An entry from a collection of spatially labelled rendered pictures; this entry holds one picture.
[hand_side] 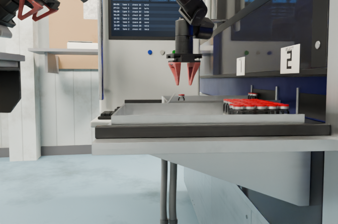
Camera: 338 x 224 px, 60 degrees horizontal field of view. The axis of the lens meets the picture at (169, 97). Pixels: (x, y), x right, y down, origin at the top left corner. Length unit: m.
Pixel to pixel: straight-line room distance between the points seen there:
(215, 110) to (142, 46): 0.76
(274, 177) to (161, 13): 1.06
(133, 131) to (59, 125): 3.57
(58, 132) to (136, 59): 2.73
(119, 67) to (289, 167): 1.03
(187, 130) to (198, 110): 0.28
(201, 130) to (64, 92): 3.55
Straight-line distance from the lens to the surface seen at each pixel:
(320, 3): 0.62
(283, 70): 0.73
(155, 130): 0.49
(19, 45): 3.89
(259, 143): 0.49
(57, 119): 4.03
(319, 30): 0.62
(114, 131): 0.49
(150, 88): 1.45
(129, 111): 0.76
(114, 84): 1.46
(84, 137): 4.02
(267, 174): 0.61
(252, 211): 0.98
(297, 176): 0.64
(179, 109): 0.76
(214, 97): 1.13
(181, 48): 0.92
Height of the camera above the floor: 0.98
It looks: 4 degrees down
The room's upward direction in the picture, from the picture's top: straight up
